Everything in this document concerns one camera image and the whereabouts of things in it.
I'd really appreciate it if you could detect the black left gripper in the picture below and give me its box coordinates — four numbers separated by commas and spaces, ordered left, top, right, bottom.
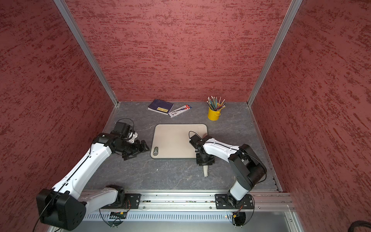
115, 139, 150, 160

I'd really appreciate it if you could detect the knife with cream handle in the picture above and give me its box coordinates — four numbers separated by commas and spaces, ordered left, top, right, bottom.
203, 165, 208, 177

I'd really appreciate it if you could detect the beige green-edged cutting board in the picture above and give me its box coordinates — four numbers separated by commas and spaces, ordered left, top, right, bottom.
150, 124, 208, 159

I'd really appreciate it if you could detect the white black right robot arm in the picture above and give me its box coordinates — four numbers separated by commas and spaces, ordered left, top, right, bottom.
189, 134, 267, 207

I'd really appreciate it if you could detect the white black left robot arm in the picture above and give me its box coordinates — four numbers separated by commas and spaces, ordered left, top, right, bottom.
36, 133, 149, 231

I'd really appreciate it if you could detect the yellow metal pencil bucket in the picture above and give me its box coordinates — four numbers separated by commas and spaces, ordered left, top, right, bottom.
207, 108, 221, 121

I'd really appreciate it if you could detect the dark purple book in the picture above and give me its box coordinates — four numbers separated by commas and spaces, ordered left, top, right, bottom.
147, 99, 174, 115

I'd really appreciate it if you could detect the white red pencil box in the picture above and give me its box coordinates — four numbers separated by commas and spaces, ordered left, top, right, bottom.
168, 104, 192, 118

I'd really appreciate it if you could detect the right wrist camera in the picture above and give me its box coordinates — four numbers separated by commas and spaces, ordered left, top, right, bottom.
189, 134, 202, 151

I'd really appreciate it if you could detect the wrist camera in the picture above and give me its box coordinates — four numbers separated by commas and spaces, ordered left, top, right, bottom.
111, 122, 138, 144
189, 134, 202, 151

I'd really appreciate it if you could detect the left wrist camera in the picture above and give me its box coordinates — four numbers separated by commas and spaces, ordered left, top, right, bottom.
111, 122, 138, 144

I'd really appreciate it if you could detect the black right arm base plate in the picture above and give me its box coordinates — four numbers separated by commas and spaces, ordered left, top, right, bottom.
215, 193, 254, 210

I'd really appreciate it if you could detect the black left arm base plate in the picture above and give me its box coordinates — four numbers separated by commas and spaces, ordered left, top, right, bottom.
102, 193, 141, 210

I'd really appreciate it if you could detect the aluminium front rail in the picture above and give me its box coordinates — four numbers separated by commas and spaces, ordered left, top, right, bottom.
81, 190, 303, 232

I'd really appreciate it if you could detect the aluminium corner post left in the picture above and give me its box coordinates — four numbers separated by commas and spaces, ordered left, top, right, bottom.
54, 0, 119, 107

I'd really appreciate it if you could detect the aluminium corner post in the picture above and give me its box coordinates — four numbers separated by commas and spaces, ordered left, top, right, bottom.
54, 0, 119, 107
247, 0, 302, 108

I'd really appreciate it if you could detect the black cable bottom right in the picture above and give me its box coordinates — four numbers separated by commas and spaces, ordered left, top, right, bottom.
347, 220, 371, 232

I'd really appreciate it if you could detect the aluminium corner post right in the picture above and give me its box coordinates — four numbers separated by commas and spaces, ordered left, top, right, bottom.
247, 0, 302, 108

